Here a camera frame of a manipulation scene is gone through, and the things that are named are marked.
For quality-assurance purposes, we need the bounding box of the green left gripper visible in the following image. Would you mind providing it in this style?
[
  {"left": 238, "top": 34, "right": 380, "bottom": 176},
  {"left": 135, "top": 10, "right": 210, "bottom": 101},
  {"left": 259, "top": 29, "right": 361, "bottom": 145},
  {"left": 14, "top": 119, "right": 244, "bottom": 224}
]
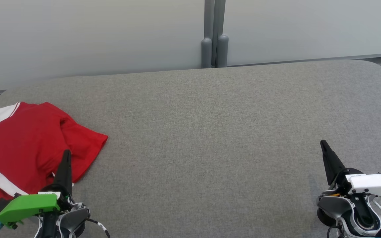
[{"left": 0, "top": 149, "right": 74, "bottom": 229}]

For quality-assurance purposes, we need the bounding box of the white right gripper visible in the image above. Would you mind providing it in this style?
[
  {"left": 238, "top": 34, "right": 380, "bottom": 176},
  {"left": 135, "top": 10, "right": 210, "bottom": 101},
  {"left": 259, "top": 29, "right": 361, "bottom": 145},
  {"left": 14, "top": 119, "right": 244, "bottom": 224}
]
[{"left": 320, "top": 139, "right": 381, "bottom": 199}]

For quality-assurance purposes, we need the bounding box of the red shirt with white sleeves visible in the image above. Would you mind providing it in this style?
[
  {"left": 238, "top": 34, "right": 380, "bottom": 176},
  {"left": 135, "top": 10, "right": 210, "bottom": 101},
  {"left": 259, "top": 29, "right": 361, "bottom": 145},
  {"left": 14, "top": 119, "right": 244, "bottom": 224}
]
[{"left": 0, "top": 101, "right": 108, "bottom": 199}]

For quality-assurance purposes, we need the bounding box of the grey fabric sofa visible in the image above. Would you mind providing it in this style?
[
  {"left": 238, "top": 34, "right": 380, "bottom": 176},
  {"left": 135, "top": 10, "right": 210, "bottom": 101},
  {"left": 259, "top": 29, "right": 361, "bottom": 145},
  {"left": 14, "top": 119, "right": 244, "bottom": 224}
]
[{"left": 0, "top": 59, "right": 381, "bottom": 238}]

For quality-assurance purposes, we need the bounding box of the grey rounded partition post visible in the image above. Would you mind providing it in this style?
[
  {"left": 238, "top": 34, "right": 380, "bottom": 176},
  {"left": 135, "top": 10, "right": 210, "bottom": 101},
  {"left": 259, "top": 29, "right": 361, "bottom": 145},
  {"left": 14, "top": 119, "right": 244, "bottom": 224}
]
[
  {"left": 201, "top": 37, "right": 213, "bottom": 68},
  {"left": 216, "top": 34, "right": 229, "bottom": 68}
]

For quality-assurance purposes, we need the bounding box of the grey vertical partition frame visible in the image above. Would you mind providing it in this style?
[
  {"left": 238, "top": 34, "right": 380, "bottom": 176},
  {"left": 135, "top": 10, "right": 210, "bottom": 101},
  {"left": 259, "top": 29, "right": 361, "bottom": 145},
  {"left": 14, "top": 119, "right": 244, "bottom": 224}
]
[{"left": 204, "top": 0, "right": 226, "bottom": 66}]

